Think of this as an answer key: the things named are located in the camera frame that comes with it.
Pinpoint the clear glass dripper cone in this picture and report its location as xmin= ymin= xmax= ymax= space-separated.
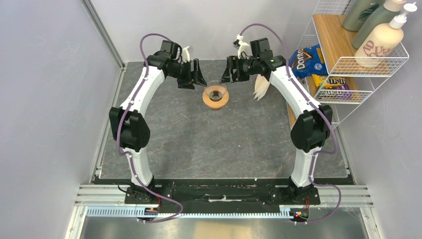
xmin=204 ymin=81 xmax=227 ymax=102

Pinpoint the aluminium frame rail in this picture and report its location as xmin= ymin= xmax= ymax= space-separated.
xmin=65 ymin=185 xmax=383 ymax=239

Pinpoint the cream pump lotion bottle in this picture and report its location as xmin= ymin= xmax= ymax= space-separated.
xmin=355 ymin=2 xmax=417 ymax=68

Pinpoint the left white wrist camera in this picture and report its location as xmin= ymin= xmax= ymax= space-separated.
xmin=181 ymin=46 xmax=191 ymax=64

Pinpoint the green bottle beige cap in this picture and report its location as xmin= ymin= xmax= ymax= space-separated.
xmin=351 ymin=0 xmax=407 ymax=49

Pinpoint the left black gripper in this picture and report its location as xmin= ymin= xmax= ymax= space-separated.
xmin=167 ymin=58 xmax=207 ymax=90

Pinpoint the yellow M&M's candy bag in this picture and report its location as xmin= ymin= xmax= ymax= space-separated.
xmin=312 ymin=74 xmax=352 ymax=100

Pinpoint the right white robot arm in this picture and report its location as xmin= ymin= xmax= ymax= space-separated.
xmin=220 ymin=35 xmax=333 ymax=205

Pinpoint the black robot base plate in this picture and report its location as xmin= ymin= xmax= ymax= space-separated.
xmin=124 ymin=179 xmax=321 ymax=214

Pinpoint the white wire shelf rack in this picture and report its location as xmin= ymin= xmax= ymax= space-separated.
xmin=298 ymin=0 xmax=409 ymax=127

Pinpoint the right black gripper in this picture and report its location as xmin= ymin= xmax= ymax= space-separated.
xmin=219 ymin=55 xmax=260 ymax=84

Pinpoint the blue Doritos chip bag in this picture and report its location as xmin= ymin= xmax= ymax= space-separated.
xmin=289 ymin=44 xmax=328 ymax=79

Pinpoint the round wooden dripper stand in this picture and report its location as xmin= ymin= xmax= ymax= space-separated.
xmin=202 ymin=92 xmax=230 ymax=111

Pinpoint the dark green bottle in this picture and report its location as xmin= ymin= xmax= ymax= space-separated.
xmin=342 ymin=0 xmax=384 ymax=32

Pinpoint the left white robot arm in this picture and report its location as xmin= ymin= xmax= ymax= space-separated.
xmin=109 ymin=40 xmax=206 ymax=204

